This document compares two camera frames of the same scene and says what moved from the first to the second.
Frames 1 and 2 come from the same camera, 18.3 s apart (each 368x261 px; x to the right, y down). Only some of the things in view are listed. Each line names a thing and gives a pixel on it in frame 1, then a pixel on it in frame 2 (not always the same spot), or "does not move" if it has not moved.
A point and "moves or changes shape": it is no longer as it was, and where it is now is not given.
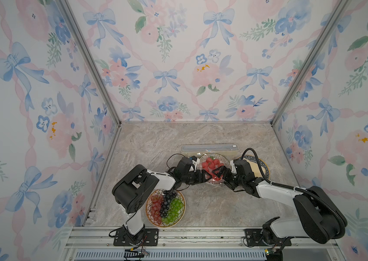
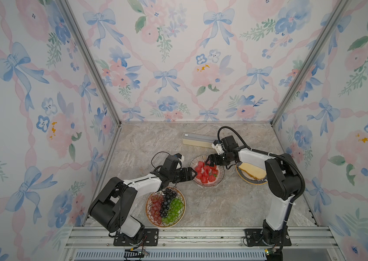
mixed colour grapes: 166,207 does not move
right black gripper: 225,180 → 216,160
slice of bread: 256,169 does not move
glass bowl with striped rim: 209,162 moves or changes shape
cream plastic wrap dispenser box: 231,150 → 195,139
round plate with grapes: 180,216 does not move
